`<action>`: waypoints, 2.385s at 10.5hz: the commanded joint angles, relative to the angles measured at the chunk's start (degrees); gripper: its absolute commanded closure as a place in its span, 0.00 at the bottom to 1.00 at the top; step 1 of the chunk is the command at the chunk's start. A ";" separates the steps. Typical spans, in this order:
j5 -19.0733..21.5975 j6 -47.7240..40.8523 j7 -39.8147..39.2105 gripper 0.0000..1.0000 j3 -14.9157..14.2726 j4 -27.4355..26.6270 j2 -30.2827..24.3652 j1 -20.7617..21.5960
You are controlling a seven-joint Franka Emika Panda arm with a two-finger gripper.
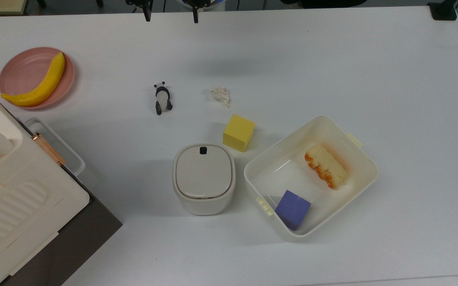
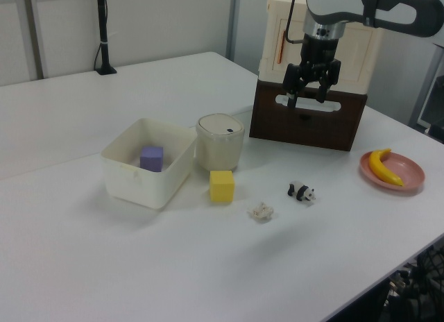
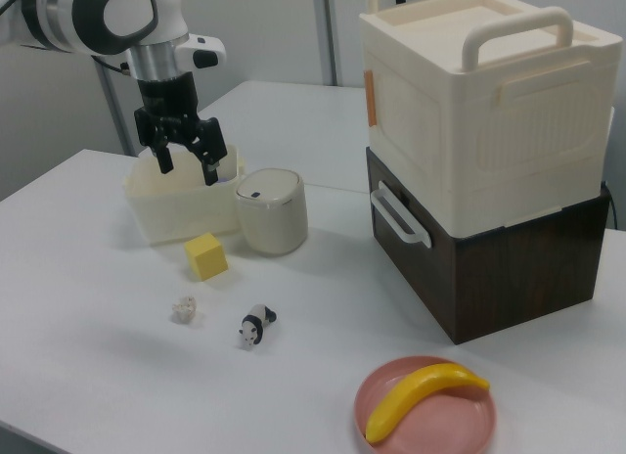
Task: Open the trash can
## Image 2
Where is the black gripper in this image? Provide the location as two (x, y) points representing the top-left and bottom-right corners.
(282, 33), (342, 110)

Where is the small cream lidded trash can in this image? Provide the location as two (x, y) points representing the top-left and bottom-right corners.
(195, 113), (246, 173)

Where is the cream open plastic bin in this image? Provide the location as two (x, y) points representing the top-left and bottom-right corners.
(100, 117), (196, 210)

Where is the dark brown wooden box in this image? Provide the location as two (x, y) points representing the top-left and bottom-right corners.
(248, 78), (368, 152)

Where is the yellow banana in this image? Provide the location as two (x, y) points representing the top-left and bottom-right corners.
(368, 148), (405, 187)

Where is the panda toy figure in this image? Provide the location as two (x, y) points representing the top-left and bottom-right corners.
(287, 180), (317, 203)

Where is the pink plate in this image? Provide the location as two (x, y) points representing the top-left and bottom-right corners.
(359, 151), (426, 195)

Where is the yellow foam cube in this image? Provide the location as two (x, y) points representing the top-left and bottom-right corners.
(209, 170), (236, 203)

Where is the crumpled paper scrap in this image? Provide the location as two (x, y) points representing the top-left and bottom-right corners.
(246, 202), (275, 221)

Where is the purple foam cube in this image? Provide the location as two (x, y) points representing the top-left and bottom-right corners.
(139, 146), (164, 173)

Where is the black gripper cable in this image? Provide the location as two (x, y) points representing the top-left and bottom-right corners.
(283, 0), (306, 45)

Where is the grey metal frame post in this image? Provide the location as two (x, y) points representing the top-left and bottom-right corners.
(408, 44), (444, 129)

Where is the black camera stand pole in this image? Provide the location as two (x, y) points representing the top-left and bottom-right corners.
(95, 0), (117, 76)

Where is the thin black stand cable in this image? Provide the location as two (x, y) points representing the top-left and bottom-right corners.
(93, 40), (103, 71)

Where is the black wire clutter under table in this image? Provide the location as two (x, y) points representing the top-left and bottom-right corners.
(381, 244), (444, 322)

